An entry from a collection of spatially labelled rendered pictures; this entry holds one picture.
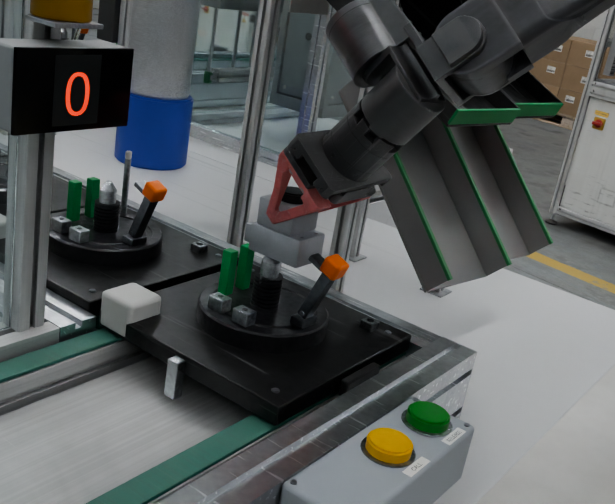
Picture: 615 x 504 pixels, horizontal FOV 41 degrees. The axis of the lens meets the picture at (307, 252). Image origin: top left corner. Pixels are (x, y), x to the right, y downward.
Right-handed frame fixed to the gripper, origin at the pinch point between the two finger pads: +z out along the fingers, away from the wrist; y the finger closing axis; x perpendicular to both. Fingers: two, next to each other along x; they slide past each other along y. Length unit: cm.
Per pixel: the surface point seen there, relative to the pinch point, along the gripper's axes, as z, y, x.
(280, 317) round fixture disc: 7.4, 1.3, 8.2
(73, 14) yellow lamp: -7.4, 20.2, -18.2
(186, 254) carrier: 21.9, -5.7, -7.1
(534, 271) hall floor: 141, -329, 2
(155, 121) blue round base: 58, -52, -52
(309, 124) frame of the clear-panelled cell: 47, -84, -41
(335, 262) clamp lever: -2.1, 0.9, 7.4
